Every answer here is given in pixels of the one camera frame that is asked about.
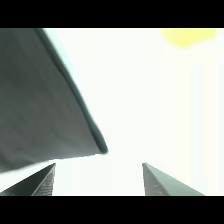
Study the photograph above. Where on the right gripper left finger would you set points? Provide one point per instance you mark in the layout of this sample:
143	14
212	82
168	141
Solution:
41	185

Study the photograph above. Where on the dark grey garment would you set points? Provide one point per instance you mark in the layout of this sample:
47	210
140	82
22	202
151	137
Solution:
40	100

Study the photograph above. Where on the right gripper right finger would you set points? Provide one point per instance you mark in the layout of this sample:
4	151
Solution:
160	185

